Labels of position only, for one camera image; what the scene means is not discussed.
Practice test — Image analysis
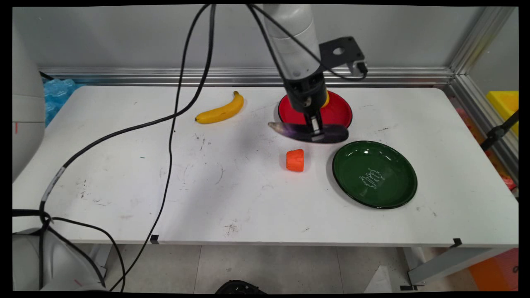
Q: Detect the red enamel plate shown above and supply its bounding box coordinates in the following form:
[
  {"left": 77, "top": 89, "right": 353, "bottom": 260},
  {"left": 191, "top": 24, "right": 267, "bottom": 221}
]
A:
[{"left": 277, "top": 90, "right": 353, "bottom": 130}]

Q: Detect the aluminium frame rail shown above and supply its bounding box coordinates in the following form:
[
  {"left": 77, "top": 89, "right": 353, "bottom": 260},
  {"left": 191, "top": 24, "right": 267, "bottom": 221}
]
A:
[{"left": 38, "top": 67, "right": 455, "bottom": 87}]

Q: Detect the yellow plastic box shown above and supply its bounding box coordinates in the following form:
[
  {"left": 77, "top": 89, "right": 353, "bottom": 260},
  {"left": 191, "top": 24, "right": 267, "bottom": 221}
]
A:
[{"left": 486, "top": 91, "right": 519, "bottom": 137}]

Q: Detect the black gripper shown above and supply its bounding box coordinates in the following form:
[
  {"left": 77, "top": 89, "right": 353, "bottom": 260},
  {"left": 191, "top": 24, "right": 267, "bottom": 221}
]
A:
[{"left": 284, "top": 74, "right": 328, "bottom": 137}]

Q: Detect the blue plastic bag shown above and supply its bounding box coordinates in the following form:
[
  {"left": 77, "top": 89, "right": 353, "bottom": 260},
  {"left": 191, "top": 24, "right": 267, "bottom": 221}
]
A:
[{"left": 43, "top": 78, "right": 85, "bottom": 127}]

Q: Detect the green enamel plate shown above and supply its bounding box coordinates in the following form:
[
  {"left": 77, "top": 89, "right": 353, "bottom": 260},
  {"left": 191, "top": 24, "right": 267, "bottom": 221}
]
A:
[{"left": 332, "top": 140, "right": 418, "bottom": 209}]

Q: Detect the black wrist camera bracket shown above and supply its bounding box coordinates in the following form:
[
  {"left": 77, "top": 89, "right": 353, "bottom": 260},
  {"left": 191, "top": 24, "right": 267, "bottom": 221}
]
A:
[{"left": 319, "top": 36, "right": 369, "bottom": 77}]

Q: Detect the aluminium frame post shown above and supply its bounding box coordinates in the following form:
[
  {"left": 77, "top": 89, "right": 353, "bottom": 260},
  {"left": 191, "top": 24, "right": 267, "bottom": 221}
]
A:
[{"left": 444, "top": 6, "right": 519, "bottom": 183}]

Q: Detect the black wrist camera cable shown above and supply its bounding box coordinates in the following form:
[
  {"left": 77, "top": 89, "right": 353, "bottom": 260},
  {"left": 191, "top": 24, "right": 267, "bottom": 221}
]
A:
[{"left": 246, "top": 4, "right": 368, "bottom": 82}]

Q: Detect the yellow toy banana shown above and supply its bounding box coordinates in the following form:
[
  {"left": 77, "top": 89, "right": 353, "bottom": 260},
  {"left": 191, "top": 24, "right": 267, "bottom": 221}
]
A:
[{"left": 195, "top": 91, "right": 245, "bottom": 125}]

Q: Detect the grey table leg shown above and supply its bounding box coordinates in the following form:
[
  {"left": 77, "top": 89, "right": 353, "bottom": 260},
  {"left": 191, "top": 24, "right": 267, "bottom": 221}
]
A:
[{"left": 402, "top": 247, "right": 499, "bottom": 287}]

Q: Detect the black round object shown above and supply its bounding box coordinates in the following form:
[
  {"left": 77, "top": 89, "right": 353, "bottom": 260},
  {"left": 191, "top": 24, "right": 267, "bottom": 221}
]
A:
[{"left": 214, "top": 280, "right": 267, "bottom": 295}]

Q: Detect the purple toy eggplant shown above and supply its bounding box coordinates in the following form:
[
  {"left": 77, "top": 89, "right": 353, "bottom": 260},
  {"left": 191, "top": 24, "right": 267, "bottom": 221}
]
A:
[{"left": 268, "top": 121, "right": 349, "bottom": 144}]

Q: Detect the orange toy carrot piece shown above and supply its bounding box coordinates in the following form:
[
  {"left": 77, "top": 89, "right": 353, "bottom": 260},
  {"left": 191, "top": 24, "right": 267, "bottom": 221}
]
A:
[{"left": 286, "top": 149, "right": 305, "bottom": 172}]

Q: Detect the thin black cable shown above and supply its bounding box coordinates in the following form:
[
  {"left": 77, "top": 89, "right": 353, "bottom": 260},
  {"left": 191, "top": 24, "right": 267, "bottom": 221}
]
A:
[{"left": 108, "top": 4, "right": 212, "bottom": 292}]

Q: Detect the orange box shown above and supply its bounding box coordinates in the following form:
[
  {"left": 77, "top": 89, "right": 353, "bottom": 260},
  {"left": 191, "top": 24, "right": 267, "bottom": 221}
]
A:
[{"left": 468, "top": 248, "right": 519, "bottom": 291}]

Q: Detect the thick black cable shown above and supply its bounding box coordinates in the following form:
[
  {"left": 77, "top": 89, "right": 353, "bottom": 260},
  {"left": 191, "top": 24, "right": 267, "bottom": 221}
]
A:
[{"left": 12, "top": 4, "right": 217, "bottom": 290}]

